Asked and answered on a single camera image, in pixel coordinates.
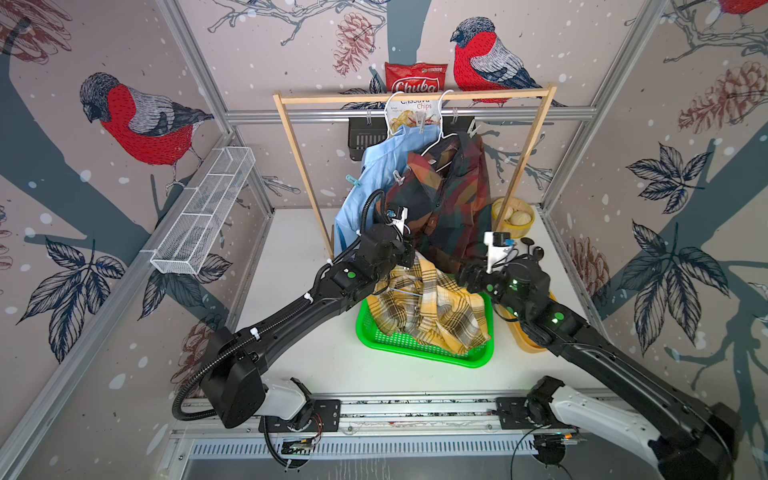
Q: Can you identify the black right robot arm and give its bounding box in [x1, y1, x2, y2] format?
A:
[456, 255, 742, 479]

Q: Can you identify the red Chuba chips bag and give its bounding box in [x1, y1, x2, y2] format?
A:
[385, 63, 448, 93]

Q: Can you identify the yellow plastic tray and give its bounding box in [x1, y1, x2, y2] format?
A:
[494, 290, 547, 354]

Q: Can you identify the white wire mesh shelf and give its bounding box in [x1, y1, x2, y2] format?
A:
[150, 146, 255, 275]

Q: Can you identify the white wire hanger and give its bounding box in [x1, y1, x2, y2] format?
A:
[421, 89, 456, 156]
[384, 91, 411, 138]

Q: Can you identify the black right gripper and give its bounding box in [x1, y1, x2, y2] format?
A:
[443, 253, 528, 325]

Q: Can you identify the green plastic mesh basket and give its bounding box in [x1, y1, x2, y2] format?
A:
[356, 293, 495, 369]

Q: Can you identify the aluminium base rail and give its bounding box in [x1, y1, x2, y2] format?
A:
[173, 386, 667, 439]

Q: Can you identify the wooden clothes rack frame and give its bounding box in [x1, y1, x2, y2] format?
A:
[273, 84, 557, 255]

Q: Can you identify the white cassava chips bag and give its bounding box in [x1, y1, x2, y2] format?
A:
[404, 100, 439, 129]

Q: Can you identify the yellow plaid long-sleeve shirt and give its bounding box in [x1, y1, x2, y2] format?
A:
[367, 253, 491, 355]

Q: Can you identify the dark multicolour plaid shirt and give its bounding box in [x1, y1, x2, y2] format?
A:
[386, 133, 492, 275]

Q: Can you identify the teal clothespin on blue shirt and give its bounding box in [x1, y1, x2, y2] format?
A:
[345, 175, 362, 187]

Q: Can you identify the black wall-mounted basket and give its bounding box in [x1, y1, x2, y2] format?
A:
[347, 116, 475, 162]

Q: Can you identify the white wire hanger left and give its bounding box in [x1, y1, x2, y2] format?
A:
[384, 91, 411, 138]

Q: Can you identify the light blue long-sleeve shirt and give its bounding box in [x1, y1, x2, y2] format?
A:
[334, 125, 440, 255]

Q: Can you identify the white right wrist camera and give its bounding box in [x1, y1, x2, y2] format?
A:
[484, 231, 515, 274]

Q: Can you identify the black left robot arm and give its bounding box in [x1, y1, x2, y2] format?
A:
[171, 224, 415, 429]

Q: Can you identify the white wire hanger right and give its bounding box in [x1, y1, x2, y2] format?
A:
[421, 89, 456, 156]

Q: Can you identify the white clothespin on dark shirt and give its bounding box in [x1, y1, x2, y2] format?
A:
[393, 169, 407, 186]

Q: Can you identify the aluminium frame corner post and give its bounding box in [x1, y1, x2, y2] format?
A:
[154, 0, 274, 211]

